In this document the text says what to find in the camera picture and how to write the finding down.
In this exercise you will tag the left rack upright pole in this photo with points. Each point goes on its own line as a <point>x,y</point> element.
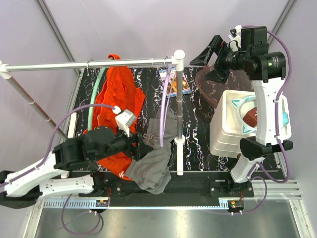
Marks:
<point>6,75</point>

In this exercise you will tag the orange shorts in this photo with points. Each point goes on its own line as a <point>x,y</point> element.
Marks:
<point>119,104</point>

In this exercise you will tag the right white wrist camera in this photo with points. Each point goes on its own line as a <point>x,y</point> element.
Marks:
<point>235,38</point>

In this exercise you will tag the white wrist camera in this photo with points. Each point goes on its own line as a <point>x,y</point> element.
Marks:
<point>235,38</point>
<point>124,119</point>

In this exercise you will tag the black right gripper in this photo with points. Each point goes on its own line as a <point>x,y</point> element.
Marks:
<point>217,43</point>

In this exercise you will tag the right rack upright pole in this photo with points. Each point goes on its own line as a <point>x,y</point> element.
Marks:
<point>179,56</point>

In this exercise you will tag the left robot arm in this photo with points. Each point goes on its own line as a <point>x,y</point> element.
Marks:
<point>70,168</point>

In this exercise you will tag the teal cat-ear headphones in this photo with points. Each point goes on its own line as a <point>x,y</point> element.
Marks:
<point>238,104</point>

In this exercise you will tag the brown translucent plastic basin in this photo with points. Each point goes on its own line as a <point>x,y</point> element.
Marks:
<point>212,91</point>

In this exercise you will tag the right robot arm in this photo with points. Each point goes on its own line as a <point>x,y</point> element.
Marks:
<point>269,74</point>

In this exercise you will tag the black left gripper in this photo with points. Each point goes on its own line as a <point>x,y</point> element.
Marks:
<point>139,150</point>

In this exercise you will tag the children's picture book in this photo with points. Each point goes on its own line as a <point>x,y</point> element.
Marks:
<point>172,84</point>

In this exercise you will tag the silver horizontal rack rail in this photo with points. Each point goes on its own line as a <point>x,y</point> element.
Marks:
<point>91,64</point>

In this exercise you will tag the lilac plastic hanger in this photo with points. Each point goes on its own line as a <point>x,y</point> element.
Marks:
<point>163,104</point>

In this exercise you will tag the green plastic hanger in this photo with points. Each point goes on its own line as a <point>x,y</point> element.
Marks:
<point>93,97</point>

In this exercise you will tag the cream white storage box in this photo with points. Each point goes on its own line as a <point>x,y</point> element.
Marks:
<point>225,128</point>

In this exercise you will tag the grey shorts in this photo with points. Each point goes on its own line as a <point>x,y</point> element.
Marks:
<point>151,173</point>

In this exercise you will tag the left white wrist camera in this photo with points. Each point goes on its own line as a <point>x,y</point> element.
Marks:
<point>124,119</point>

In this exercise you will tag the brown cube power socket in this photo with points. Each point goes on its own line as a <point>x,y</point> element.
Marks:
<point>250,118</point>

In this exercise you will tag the right white rack foot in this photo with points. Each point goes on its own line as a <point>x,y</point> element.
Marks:
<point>179,155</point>

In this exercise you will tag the rack upright pole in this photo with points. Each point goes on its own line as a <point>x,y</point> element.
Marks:
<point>179,56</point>
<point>6,75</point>

